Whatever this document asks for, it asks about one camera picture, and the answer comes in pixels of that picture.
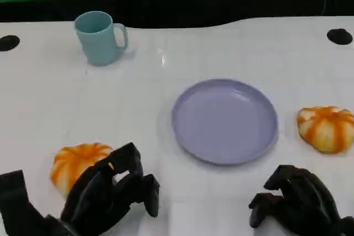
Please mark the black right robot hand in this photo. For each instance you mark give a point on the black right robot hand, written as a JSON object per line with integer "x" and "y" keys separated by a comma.
{"x": 304, "y": 205}

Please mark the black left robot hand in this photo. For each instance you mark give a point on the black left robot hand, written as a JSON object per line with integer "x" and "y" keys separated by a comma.
{"x": 94, "y": 194}

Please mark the orange white toy bread roll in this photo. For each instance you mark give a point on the orange white toy bread roll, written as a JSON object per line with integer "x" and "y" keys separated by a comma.
{"x": 329, "y": 131}
{"x": 72, "y": 164}

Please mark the lilac plate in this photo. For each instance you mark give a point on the lilac plate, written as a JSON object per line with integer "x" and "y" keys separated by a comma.
{"x": 224, "y": 122}

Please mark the pale green mug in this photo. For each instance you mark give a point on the pale green mug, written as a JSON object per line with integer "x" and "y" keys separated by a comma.
{"x": 96, "y": 45}

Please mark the black table grommet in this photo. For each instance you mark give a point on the black table grommet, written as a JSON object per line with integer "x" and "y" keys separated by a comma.
{"x": 339, "y": 36}
{"x": 8, "y": 43}

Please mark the black backdrop band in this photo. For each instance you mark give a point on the black backdrop band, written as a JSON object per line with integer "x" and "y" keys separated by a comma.
{"x": 207, "y": 6}

